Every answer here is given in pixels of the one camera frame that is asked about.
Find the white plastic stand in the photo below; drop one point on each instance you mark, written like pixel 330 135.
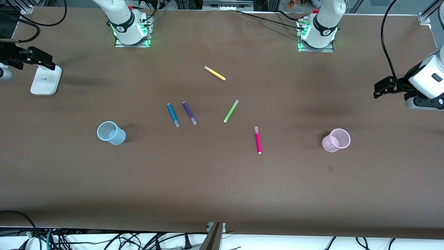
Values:
pixel 45 81

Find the pink marker with clear cap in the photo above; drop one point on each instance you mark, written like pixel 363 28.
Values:
pixel 258 140

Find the green marker with clear cap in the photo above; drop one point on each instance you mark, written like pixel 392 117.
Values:
pixel 231 111

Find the silver metal bracket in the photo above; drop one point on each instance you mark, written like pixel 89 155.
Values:
pixel 209 226

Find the black power plug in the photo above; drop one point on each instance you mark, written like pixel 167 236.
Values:
pixel 187 243

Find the translucent blue plastic cup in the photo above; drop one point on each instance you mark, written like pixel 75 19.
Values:
pixel 116 137

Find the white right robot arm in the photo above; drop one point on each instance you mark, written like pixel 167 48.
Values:
pixel 121 17

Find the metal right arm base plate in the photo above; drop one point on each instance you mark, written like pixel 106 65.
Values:
pixel 147 40

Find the grey metal box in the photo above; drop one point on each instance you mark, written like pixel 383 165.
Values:
pixel 227 4

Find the yellow marker with clear cap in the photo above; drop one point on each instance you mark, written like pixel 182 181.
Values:
pixel 215 73

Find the blue marker with clear cap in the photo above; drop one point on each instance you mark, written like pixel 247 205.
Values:
pixel 172 114

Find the purple marker with clear cap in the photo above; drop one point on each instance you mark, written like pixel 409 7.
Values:
pixel 189 113

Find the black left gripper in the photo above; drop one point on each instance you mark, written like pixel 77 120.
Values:
pixel 403 83

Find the translucent pink plastic cup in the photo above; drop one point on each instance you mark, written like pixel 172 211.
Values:
pixel 333 144

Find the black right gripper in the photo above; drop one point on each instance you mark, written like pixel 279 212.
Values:
pixel 13 54

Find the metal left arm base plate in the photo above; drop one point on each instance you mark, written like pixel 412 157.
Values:
pixel 329 49

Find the aluminium frame profile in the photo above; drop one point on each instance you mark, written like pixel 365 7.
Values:
pixel 425 18

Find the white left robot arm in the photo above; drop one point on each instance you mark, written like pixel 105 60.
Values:
pixel 326 21

